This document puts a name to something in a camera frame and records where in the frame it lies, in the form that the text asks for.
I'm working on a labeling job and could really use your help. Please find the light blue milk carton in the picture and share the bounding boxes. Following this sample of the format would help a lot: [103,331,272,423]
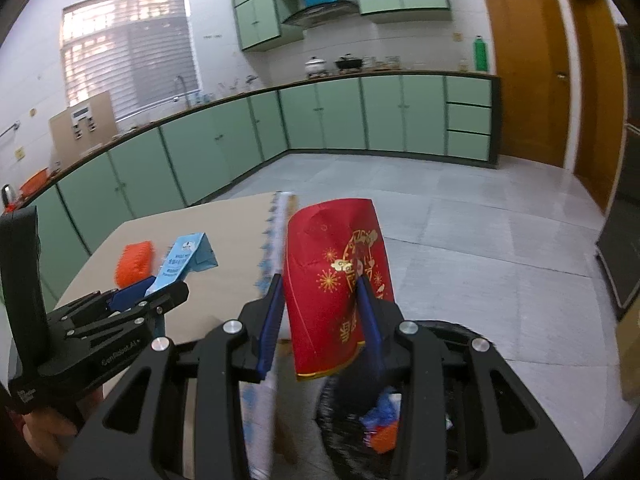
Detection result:
[145,231,219,296]

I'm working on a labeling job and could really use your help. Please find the brown cardboard box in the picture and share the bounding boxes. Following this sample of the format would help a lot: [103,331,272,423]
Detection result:
[48,91,120,166]

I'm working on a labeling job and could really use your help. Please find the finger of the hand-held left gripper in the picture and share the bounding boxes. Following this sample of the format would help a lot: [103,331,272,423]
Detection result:
[62,281,191,346]
[47,277,157,333]

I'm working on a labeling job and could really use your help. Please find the person's left hand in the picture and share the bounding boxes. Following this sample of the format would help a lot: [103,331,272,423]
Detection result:
[22,387,103,463]

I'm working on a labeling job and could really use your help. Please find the row of glass jars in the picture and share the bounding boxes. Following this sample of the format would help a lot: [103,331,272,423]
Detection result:
[362,55,403,71]

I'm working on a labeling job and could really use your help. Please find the window with blinds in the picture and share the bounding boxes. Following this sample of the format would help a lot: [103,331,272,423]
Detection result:
[61,0,201,111]

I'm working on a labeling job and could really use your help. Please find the dark appliance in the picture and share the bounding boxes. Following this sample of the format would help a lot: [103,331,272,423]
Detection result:
[595,195,640,321]

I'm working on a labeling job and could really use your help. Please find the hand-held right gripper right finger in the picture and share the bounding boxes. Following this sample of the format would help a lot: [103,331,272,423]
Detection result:
[355,275,583,480]

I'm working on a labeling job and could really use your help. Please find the blue scalloped table edge cloth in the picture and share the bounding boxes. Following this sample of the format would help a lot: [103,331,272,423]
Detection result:
[256,190,301,306]

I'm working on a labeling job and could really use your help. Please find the green bottle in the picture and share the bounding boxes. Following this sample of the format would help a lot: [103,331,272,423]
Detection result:
[472,35,490,72]

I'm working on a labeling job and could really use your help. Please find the range hood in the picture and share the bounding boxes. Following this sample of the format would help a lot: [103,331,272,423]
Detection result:
[280,2,361,28]

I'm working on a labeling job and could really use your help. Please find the orange foam fruit net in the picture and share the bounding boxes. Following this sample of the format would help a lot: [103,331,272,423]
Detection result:
[114,241,155,288]

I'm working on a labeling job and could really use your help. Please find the red paper cup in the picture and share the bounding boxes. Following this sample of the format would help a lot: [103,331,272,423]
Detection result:
[282,199,396,382]

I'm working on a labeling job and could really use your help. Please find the green kitchen base cabinets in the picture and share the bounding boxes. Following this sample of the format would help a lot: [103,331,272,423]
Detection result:
[0,71,502,306]

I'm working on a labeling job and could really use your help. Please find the black trash bin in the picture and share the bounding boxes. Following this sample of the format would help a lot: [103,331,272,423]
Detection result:
[312,317,501,480]

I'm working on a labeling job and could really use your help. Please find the orange plastic basket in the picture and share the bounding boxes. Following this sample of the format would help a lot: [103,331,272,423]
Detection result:
[19,169,51,196]

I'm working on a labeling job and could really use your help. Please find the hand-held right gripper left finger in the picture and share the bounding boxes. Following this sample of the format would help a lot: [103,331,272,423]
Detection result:
[57,272,286,480]

